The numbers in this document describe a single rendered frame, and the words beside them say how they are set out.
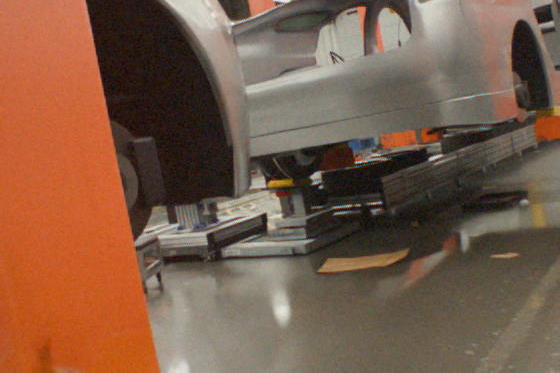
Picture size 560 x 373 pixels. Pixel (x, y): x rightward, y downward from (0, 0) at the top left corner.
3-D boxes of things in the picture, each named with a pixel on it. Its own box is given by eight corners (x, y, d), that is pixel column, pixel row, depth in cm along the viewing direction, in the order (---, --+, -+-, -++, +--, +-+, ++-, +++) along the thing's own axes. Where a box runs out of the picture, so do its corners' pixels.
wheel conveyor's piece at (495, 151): (489, 175, 718) (483, 142, 716) (420, 183, 771) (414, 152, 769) (515, 163, 797) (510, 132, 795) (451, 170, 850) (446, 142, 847)
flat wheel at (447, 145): (504, 145, 758) (501, 126, 757) (451, 156, 756) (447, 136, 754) (484, 145, 824) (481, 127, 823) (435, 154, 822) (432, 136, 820)
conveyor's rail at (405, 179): (387, 204, 522) (382, 178, 520) (381, 205, 525) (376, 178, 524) (487, 161, 717) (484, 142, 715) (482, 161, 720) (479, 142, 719)
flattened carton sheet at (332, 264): (404, 264, 377) (403, 258, 376) (316, 274, 395) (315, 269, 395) (410, 252, 405) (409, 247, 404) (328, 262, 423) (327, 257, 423)
